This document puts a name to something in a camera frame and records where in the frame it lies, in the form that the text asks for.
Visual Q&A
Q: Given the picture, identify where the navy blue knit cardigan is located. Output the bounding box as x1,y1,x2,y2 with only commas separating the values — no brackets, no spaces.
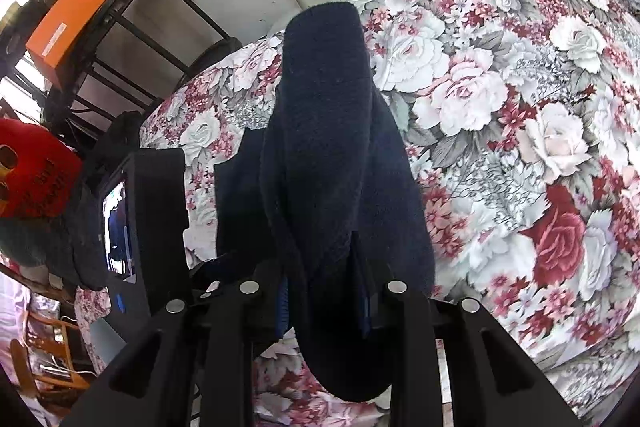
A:
215,2,435,402

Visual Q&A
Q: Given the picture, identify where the black metal bed frame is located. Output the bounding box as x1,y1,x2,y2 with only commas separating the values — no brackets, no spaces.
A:
43,0,242,142

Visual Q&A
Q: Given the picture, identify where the orange cardboard box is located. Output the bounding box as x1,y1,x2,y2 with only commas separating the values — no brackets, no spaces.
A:
26,0,106,90

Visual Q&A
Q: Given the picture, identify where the floral bed sheet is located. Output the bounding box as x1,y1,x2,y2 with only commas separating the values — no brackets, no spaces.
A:
72,0,640,427

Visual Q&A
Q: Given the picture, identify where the red plush toy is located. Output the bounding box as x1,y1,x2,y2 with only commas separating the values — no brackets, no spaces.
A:
0,118,82,218

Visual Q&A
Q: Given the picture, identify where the wooden chair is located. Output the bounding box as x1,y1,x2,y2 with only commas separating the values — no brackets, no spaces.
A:
10,311,94,399

